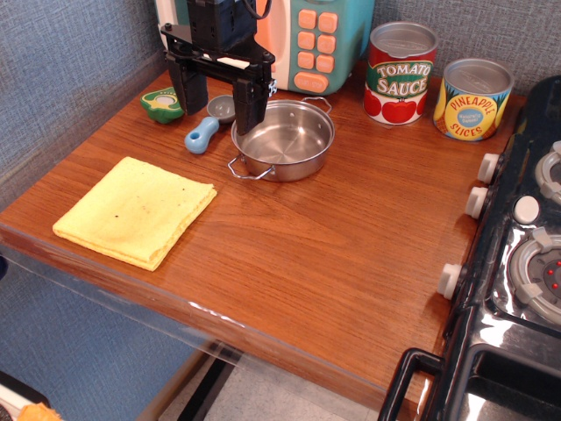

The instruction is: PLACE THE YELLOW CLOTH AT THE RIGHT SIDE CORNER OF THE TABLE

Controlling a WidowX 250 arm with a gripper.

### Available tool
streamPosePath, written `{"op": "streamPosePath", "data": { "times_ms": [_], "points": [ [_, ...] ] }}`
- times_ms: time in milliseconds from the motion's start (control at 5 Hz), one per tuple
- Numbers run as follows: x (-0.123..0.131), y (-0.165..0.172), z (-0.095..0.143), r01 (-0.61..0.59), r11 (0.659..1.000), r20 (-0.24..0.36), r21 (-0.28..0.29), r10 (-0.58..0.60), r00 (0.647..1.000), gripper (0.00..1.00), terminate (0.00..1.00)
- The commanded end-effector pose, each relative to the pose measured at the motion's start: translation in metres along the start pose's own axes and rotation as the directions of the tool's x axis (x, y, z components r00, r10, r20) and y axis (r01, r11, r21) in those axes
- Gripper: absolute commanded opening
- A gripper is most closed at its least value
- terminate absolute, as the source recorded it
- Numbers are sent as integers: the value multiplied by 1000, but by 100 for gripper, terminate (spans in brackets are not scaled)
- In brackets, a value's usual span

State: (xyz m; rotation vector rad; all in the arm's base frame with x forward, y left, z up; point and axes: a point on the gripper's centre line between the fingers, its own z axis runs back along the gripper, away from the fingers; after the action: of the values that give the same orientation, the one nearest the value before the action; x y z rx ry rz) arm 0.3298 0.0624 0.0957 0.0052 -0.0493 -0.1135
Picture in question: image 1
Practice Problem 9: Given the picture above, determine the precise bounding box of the folded yellow cloth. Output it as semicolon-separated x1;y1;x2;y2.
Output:
53;157;217;272

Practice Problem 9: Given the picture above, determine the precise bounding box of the white round stove button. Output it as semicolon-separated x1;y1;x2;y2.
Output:
513;196;540;225

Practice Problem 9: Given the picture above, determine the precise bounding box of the black toy stove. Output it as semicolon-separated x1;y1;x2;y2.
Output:
377;75;561;421

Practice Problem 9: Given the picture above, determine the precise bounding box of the blue handled grey measuring spoon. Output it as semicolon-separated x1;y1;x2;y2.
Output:
184;95;235;154

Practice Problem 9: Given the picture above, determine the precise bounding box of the white stove knob bottom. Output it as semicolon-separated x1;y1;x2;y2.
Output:
437;263;463;300

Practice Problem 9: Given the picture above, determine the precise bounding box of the black oven door handle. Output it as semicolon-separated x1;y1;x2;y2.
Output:
378;347;444;421

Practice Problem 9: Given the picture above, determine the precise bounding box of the grey stove burner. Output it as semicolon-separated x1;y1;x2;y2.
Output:
508;227;560;325
535;140;561;204

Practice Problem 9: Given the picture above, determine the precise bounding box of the orange object bottom left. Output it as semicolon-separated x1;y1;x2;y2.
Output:
18;403;62;421

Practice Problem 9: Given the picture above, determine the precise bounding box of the grey stove burner rear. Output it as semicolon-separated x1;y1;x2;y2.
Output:
535;140;561;204

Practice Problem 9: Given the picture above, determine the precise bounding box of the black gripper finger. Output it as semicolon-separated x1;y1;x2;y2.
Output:
233;79;268;135
166;54;208;115

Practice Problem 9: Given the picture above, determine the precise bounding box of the tomato sauce can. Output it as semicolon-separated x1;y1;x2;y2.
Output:
363;21;439;125

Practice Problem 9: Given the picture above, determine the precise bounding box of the white stove knob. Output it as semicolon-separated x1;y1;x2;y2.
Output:
437;263;463;300
477;153;501;184
465;187;488;219

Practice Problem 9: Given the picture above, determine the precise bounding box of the grey stove burner front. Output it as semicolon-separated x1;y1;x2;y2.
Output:
508;227;560;325

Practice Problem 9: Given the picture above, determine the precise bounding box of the green toy pepper slice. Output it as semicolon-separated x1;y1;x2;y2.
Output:
140;87;184;124

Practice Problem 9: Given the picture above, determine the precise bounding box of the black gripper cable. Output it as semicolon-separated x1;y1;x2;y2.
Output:
241;0;273;21

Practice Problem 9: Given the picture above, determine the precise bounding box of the white stove knob top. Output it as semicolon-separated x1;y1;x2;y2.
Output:
477;153;501;184

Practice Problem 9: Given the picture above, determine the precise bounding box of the stainless steel pot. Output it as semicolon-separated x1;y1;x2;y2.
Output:
228;96;336;182

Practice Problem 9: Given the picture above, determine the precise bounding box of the pineapple slices can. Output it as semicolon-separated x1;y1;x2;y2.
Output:
433;58;515;142

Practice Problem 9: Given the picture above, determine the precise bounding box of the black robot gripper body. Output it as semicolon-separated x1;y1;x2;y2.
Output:
160;1;275;83

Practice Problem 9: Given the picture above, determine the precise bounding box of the white stove knob middle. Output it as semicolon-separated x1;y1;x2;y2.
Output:
465;187;488;219

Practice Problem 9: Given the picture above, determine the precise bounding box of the teal toy microwave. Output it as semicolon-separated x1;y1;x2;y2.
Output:
153;0;376;96

